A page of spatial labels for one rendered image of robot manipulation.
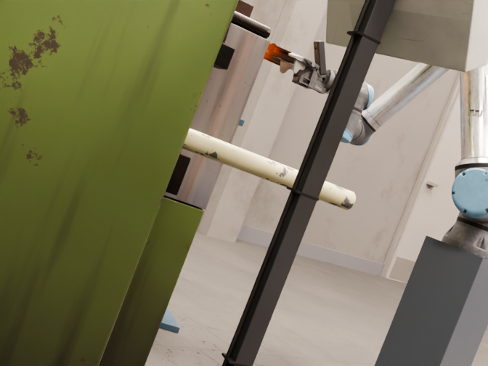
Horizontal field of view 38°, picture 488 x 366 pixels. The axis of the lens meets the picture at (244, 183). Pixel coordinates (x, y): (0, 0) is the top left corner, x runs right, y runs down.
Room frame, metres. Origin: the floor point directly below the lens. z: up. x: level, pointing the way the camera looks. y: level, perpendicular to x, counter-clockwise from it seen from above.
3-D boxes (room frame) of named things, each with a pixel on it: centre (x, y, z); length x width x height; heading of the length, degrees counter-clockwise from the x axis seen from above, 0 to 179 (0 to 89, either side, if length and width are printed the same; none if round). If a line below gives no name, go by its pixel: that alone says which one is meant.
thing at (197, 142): (1.57, -0.05, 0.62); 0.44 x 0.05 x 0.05; 113
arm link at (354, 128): (2.53, -0.26, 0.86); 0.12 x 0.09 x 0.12; 152
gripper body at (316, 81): (2.46, -0.09, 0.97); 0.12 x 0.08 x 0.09; 109
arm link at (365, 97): (2.52, -0.25, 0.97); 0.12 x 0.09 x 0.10; 109
